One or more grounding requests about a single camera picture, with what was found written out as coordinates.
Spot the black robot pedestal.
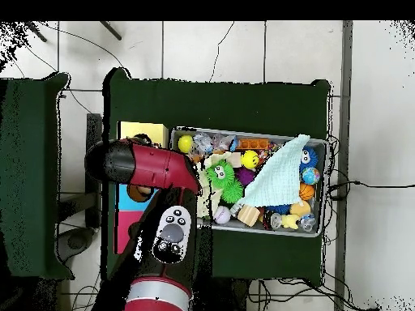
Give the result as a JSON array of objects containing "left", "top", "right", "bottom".
[{"left": 194, "top": 278, "right": 250, "bottom": 311}]

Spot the yellow smiley ball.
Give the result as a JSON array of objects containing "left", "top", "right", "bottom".
[{"left": 240, "top": 150, "right": 260, "bottom": 170}]

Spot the wooden three-hole box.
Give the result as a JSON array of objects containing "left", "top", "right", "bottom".
[{"left": 113, "top": 121, "right": 169, "bottom": 255}]

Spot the green spiky toy with eyes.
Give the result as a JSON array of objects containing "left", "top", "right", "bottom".
[{"left": 207, "top": 159, "right": 244, "bottom": 204}]

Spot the globe print ball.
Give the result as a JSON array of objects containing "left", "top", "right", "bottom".
[{"left": 301, "top": 167, "right": 321, "bottom": 185}]

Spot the silver mesh bin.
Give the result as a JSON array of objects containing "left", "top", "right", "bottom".
[{"left": 168, "top": 126, "right": 327, "bottom": 238}]

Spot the grey rounded floor object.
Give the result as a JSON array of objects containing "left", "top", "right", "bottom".
[{"left": 57, "top": 226, "right": 96, "bottom": 264}]

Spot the dark metal leg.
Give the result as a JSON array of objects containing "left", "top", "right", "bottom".
[
  {"left": 24, "top": 20, "right": 48, "bottom": 43},
  {"left": 99, "top": 20, "right": 122, "bottom": 41}
]

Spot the white baseball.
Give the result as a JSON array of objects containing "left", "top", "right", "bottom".
[{"left": 213, "top": 206, "right": 232, "bottom": 225}]

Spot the cream knitted cloth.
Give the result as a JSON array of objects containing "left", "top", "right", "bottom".
[{"left": 194, "top": 153, "right": 234, "bottom": 219}]

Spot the dark green table cloth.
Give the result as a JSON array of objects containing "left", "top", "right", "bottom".
[
  {"left": 101, "top": 67, "right": 332, "bottom": 282},
  {"left": 0, "top": 72, "right": 75, "bottom": 281}
]

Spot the striped wooden block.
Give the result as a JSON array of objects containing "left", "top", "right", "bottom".
[{"left": 237, "top": 204, "right": 261, "bottom": 227}]

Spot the black upright panel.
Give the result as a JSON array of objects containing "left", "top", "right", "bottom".
[{"left": 84, "top": 113, "right": 104, "bottom": 228}]

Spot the mint knitted cloth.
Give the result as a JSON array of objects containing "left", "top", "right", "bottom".
[{"left": 237, "top": 134, "right": 311, "bottom": 208}]

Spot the plain yellow ball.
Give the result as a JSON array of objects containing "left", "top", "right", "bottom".
[{"left": 177, "top": 134, "right": 195, "bottom": 154}]

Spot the small orange basketball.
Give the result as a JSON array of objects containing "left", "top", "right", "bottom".
[{"left": 298, "top": 182, "right": 316, "bottom": 202}]

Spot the thick black floor cable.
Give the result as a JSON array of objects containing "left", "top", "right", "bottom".
[{"left": 327, "top": 180, "right": 415, "bottom": 202}]

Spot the crushed clear plastic bottle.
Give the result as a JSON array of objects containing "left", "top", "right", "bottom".
[{"left": 212, "top": 133, "right": 239, "bottom": 153}]

